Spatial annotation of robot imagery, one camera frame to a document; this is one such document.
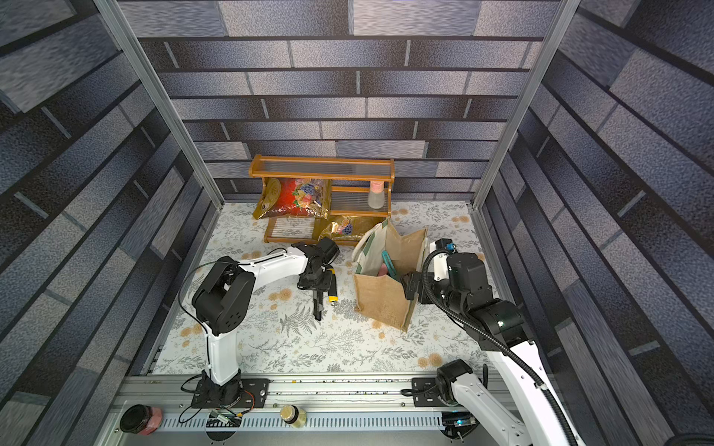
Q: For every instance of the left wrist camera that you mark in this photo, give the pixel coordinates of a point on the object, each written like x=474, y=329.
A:
x=328, y=250

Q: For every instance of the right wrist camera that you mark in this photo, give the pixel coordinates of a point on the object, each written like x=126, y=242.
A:
x=438, y=267

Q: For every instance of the black yellow box cutter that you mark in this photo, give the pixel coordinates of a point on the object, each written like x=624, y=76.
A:
x=318, y=305

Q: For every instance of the floral table mat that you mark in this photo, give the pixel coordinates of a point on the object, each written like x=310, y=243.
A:
x=280, y=335

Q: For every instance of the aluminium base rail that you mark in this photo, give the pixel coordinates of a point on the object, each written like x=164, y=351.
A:
x=342, y=409

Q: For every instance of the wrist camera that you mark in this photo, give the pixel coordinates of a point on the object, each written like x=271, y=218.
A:
x=438, y=267
x=328, y=250

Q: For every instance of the black red emergency button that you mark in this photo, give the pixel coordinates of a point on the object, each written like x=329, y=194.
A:
x=141, y=419

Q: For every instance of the orange handled utility knife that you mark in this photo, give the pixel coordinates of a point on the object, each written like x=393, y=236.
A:
x=333, y=288

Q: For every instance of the small pink-capped bottle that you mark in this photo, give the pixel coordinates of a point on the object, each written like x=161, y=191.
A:
x=376, y=198

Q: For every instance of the wooden two-tier shelf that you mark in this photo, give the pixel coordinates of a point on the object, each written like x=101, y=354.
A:
x=350, y=186

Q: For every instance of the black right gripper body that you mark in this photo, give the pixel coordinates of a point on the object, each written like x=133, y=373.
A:
x=414, y=285

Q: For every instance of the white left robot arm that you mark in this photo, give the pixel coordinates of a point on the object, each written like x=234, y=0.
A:
x=221, y=303

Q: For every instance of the green jute Christmas bag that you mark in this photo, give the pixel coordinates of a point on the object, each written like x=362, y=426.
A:
x=382, y=298

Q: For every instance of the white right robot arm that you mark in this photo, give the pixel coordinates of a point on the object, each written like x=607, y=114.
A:
x=456, y=284

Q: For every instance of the red gold snack bag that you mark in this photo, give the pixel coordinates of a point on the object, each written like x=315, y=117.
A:
x=294, y=197

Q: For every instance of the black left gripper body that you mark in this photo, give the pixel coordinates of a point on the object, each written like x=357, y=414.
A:
x=319, y=282

